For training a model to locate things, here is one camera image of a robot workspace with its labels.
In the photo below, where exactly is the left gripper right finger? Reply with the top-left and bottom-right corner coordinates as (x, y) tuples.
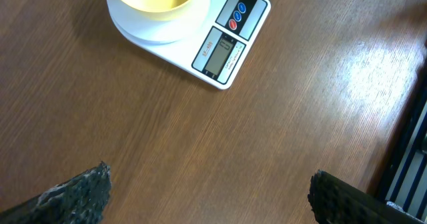
(308, 170), (423, 224)

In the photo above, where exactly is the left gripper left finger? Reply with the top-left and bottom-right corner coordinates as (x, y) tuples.
(1, 162), (111, 224)

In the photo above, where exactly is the white digital kitchen scale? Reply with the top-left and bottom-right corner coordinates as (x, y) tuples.
(107, 0), (271, 89)

